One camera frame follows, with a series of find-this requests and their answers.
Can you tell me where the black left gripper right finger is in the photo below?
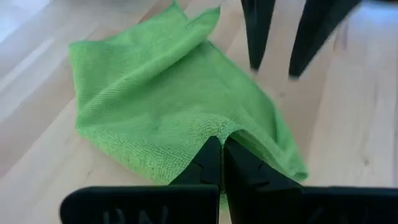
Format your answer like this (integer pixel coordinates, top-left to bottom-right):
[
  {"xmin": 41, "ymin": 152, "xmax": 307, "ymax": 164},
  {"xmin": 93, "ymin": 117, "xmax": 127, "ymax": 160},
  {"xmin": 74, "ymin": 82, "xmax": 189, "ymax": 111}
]
[{"xmin": 223, "ymin": 136, "xmax": 398, "ymax": 224}]

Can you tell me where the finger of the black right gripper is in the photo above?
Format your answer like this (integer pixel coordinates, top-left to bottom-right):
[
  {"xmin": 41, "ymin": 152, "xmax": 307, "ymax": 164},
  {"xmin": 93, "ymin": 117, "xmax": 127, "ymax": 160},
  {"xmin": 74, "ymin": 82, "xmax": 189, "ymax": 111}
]
[
  {"xmin": 240, "ymin": 0, "xmax": 276, "ymax": 72},
  {"xmin": 288, "ymin": 0, "xmax": 363, "ymax": 79}
]

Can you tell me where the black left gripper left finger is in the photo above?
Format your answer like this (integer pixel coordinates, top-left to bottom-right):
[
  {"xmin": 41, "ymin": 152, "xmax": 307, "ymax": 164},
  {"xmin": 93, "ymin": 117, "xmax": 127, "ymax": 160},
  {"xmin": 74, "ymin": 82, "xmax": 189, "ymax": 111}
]
[{"xmin": 58, "ymin": 135, "xmax": 223, "ymax": 224}]

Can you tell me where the green microfiber towel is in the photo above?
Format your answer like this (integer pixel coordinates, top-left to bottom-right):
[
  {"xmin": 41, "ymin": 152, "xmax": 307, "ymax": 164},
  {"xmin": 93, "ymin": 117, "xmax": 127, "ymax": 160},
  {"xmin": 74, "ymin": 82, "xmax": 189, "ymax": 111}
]
[{"xmin": 67, "ymin": 0, "xmax": 310, "ymax": 213}]

